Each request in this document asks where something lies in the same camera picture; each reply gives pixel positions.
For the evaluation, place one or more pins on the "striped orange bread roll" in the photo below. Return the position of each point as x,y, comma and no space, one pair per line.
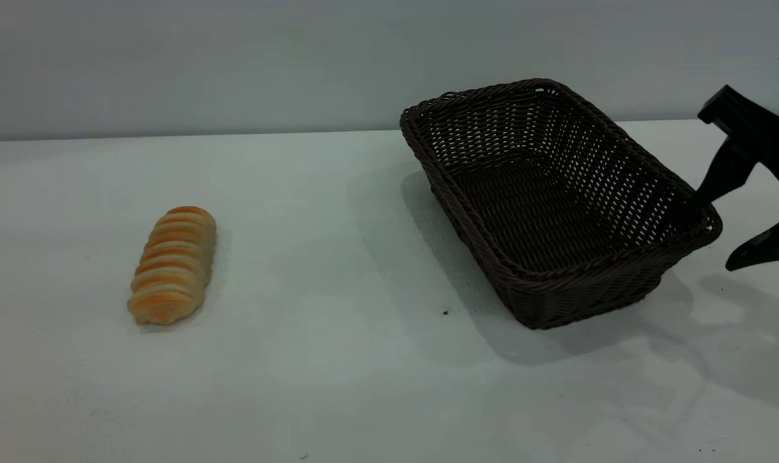
173,267

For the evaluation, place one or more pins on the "dark brown woven basket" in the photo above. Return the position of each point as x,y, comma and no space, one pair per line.
556,218

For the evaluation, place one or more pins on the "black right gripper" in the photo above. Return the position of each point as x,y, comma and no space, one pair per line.
772,145

